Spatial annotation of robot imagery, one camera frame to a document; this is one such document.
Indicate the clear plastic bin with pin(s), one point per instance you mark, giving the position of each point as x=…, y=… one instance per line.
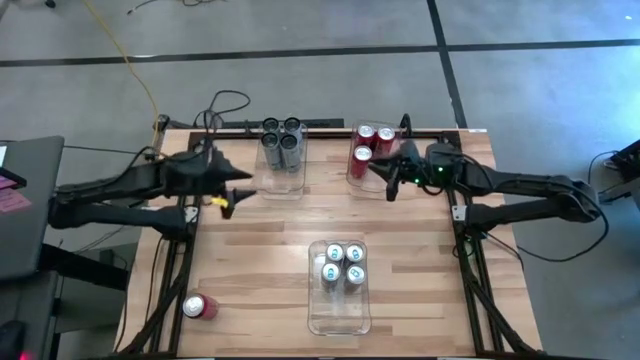
x=285, y=187
x=365, y=186
x=340, y=315

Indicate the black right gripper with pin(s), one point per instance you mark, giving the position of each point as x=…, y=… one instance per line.
x=440, y=167

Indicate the grey side desk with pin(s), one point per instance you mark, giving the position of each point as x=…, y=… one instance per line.
x=35, y=225

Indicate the pink sticky note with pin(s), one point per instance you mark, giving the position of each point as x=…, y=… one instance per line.
x=12, y=201

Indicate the black table clamp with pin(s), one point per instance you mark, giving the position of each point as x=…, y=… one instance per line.
x=406, y=122

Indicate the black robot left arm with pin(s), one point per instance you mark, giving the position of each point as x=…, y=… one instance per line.
x=100, y=220

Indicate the black caster wheel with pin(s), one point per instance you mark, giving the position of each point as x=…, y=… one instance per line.
x=50, y=3

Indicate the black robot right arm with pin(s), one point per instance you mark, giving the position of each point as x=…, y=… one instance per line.
x=525, y=212

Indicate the black equipment box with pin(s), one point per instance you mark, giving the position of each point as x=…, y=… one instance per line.
x=627, y=160

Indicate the yellow gripper tag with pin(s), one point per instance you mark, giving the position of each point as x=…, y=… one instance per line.
x=218, y=201

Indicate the black aluminium table frame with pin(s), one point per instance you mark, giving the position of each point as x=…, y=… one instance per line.
x=327, y=134

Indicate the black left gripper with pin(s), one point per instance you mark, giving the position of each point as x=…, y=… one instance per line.
x=190, y=172

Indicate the dark equipment cart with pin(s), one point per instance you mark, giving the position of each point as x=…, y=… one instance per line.
x=80, y=267

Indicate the white table label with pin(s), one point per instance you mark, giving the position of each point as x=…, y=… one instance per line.
x=478, y=130

